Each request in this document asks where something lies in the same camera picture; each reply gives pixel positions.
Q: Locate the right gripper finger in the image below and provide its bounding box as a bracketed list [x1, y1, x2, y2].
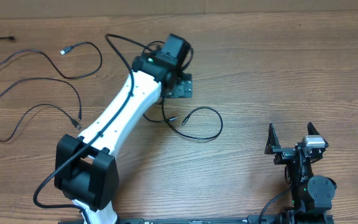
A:
[264, 123, 281, 154]
[307, 122, 319, 135]

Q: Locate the black USB cable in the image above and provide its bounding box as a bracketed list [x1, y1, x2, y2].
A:
[0, 35, 103, 80]

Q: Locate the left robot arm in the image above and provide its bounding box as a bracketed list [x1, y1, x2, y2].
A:
[53, 34, 193, 223]

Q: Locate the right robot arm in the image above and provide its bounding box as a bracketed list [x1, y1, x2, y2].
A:
[257, 123, 337, 224]

